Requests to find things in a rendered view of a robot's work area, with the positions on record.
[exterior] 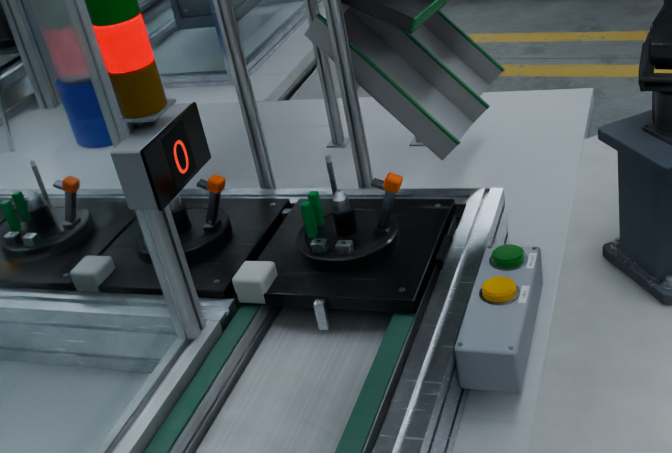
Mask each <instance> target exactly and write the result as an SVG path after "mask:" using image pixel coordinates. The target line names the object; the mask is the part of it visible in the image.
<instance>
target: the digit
mask: <svg viewBox="0 0 672 453"><path fill-rule="evenodd" d="M162 142H163V145H164V148H165V152H166V155H167V158H168V161H169V165H170V168H171V171H172V174H173V178H174V181H175V184H176V187H177V189H178V188H179V187H180V186H181V185H182V184H183V183H184V182H185V181H186V180H187V179H188V178H189V176H190V175H191V174H192V173H193V172H194V171H195V170H196V169H197V167H196V164H195V160H194V157H193V153H192V150H191V146H190V143H189V139H188V136H187V132H186V129H185V126H184V122H183V120H182V121H181V122H180V123H179V124H178V125H177V126H176V127H175V128H174V129H173V130H172V131H171V132H170V133H168V134H167V135H166V136H165V137H164V138H163V139H162Z"/></svg>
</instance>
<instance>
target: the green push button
mask: <svg viewBox="0 0 672 453"><path fill-rule="evenodd" d="M524 260H525V254H524V250H523V249H522V248H521V247H519V246H517V245H513V244H506V245H501V246H499V247H497V248H496V249H494V250H493V252H492V261H493V263H494V264H495V265H496V266H498V267H502V268H512V267H516V266H518V265H520V264H522V263H523V262H524Z"/></svg>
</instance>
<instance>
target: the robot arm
mask: <svg viewBox="0 0 672 453"><path fill-rule="evenodd" d="M663 1H664V5H663V7H662V8H661V10H660V11H659V13H658V15H657V16H656V18H655V20H654V21H653V23H652V24H651V26H650V32H648V34H647V38H646V41H645V42H644V43H643V44H642V50H641V57H640V64H639V74H638V83H639V86H640V91H641V92H645V91H653V92H652V120H653V122H652V123H649V124H646V125H644V126H643V130H644V131H646V132H647V133H649V134H651V135H653V136H655V137H657V138H658V139H660V140H662V141H664V142H666V143H668V144H669V145H671V146H672V73H654V67H655V69H664V70H672V0H663Z"/></svg>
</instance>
